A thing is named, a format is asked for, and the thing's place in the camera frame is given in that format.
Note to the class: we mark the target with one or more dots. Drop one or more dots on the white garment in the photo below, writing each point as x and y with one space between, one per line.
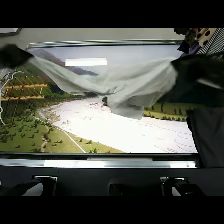
126 83

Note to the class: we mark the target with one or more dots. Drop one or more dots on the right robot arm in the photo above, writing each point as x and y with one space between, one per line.
201 77

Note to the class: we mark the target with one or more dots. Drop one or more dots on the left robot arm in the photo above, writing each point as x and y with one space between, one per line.
12 56

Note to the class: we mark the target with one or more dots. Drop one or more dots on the dark grey garment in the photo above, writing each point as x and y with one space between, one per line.
208 136

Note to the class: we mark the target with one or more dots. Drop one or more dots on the yellow black patterned garment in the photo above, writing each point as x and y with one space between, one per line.
196 36

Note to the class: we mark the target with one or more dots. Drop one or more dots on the checked shirt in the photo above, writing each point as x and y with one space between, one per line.
215 43

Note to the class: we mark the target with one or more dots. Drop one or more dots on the silver frame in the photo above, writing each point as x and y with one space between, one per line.
100 163

